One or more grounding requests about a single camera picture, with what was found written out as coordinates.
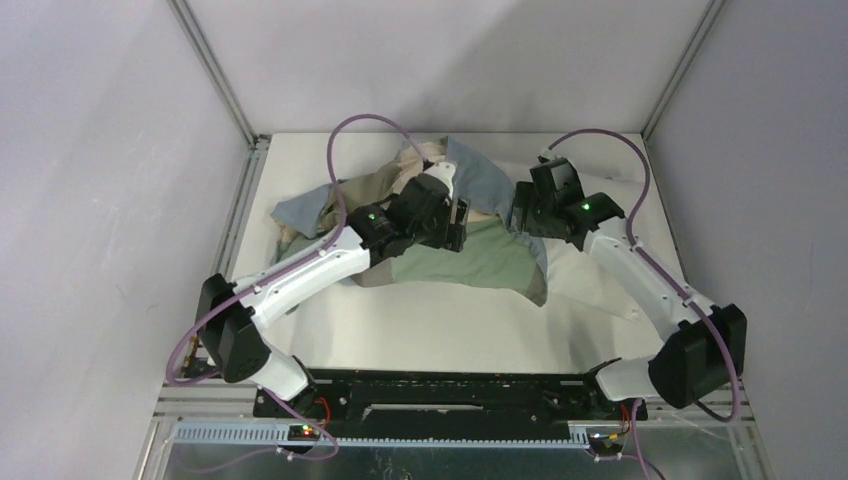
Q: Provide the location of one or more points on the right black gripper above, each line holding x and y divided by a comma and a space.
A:
525, 198

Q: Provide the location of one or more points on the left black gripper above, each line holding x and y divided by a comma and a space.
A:
450, 236

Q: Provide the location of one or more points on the white pillow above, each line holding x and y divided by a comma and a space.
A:
571, 274

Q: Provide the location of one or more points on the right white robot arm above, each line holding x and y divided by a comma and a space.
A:
703, 343

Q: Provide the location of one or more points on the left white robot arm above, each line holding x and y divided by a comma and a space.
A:
233, 316

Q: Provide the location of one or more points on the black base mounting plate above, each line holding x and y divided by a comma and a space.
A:
448, 406

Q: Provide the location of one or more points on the left aluminium frame post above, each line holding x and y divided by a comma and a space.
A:
204, 51

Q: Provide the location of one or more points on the aluminium frame post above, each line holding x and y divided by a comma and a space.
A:
706, 23
204, 51

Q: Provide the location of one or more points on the right aluminium frame post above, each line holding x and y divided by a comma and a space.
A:
706, 23

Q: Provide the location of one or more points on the aluminium base frame rails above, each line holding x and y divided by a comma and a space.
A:
230, 431

